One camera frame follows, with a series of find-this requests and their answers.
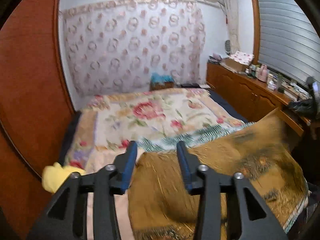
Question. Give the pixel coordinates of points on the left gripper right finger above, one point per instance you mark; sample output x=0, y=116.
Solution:
x=248, y=215

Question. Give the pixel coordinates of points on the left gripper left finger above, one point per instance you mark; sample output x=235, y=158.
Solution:
x=65, y=217

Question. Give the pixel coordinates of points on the yellow plush toy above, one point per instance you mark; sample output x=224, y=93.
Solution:
x=54, y=176

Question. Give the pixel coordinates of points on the pink thermos jug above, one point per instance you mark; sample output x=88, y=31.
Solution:
x=263, y=73

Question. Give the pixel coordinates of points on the long wooden sideboard cabinet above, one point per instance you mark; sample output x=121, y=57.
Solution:
x=251, y=98

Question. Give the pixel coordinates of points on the grey window roller blind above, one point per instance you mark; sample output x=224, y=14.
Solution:
x=288, y=42

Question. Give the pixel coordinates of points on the cardboard box with paper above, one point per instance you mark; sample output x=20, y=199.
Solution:
x=237, y=62

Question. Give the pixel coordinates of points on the floral quilt bedspread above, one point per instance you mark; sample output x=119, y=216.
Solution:
x=103, y=129

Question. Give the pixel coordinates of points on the small grey desk fan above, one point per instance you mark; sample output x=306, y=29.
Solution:
x=228, y=47

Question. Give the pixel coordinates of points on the palm leaf print sheet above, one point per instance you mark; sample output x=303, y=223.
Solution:
x=192, y=139

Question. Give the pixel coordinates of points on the wooden louvered wardrobe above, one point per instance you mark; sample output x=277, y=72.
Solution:
x=35, y=108

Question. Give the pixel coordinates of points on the beige tied window curtain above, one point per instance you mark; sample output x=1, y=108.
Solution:
x=231, y=7

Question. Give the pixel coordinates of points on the blue item on box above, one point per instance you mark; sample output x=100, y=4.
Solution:
x=158, y=82

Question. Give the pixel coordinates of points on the circle patterned wall curtain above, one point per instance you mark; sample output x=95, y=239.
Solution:
x=116, y=46

